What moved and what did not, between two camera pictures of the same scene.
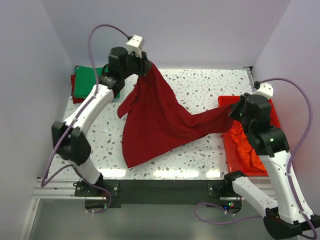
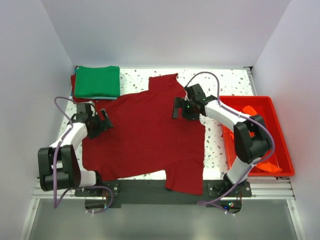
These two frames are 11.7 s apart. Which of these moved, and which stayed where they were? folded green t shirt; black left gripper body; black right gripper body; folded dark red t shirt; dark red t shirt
Moved: dark red t shirt; black left gripper body; black right gripper body
Stayed: folded green t shirt; folded dark red t shirt
